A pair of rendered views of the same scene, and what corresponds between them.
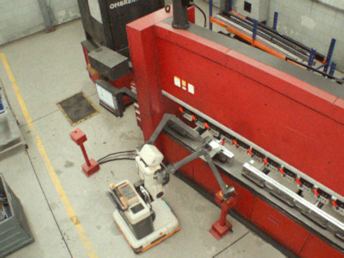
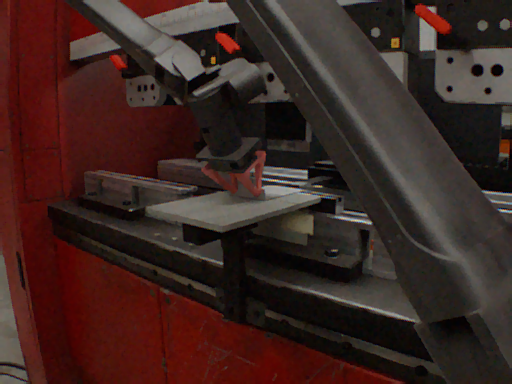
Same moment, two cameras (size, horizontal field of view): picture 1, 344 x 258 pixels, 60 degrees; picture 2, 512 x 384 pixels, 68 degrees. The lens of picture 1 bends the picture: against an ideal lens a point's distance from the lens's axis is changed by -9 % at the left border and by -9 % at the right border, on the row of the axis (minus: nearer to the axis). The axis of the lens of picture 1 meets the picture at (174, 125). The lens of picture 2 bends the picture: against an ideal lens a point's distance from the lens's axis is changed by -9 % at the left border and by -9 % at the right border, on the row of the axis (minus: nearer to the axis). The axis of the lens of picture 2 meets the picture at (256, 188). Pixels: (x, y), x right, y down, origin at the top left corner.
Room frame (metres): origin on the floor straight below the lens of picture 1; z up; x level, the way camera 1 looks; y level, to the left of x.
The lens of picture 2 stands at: (1.81, -0.29, 1.15)
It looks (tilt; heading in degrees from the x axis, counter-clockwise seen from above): 10 degrees down; 352
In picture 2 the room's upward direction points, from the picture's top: straight up
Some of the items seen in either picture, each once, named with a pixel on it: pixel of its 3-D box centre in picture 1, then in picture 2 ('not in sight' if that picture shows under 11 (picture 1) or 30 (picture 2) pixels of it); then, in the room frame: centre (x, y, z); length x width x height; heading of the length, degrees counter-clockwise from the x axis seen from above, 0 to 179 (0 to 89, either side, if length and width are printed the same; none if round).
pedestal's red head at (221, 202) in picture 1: (225, 197); not in sight; (2.02, -0.51, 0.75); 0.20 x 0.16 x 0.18; 34
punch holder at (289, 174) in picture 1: (290, 172); not in sight; (1.89, -1.12, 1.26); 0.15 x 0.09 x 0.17; 42
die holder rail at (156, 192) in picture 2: (182, 127); (133, 194); (3.03, -0.11, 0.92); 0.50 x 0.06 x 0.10; 42
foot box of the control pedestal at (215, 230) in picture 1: (220, 228); not in sight; (2.00, -0.49, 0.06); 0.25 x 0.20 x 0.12; 124
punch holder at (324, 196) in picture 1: (324, 193); not in sight; (1.59, -1.39, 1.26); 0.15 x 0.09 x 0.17; 42
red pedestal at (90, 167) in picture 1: (83, 152); not in sight; (3.19, 1.35, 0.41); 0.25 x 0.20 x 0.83; 132
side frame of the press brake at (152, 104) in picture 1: (168, 93); (107, 116); (3.46, 0.05, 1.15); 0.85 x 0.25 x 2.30; 132
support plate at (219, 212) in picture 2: (207, 151); (237, 204); (2.52, -0.36, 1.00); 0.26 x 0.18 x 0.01; 132
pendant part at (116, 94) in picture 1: (110, 96); not in sight; (3.14, 0.75, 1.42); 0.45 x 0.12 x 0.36; 42
